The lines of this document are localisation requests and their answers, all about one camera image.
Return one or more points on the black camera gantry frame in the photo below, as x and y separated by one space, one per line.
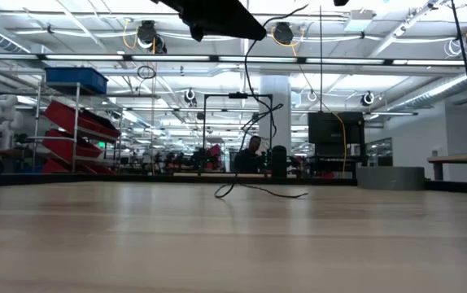
238 96

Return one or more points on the black aluminium table frame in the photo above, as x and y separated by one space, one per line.
95 178

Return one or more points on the blue storage bin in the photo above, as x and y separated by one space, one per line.
77 77

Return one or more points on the white ceiling box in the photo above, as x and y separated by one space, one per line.
359 20

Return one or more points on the wooden bench table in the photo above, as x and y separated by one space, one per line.
457 158

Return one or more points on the person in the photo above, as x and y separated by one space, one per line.
250 159

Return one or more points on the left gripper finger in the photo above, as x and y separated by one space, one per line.
233 20

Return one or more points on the long ceiling light strip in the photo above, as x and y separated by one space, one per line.
298 60

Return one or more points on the white pillar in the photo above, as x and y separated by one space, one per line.
282 122

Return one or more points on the thin black vertical pole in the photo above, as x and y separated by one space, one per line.
320 61

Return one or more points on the red storage bin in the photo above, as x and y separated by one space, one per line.
60 167
66 147
79 120

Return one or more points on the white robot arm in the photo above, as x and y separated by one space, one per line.
2 118

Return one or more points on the metal shelf rack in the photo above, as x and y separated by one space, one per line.
75 134

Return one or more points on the black monitor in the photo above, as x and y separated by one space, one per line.
331 128

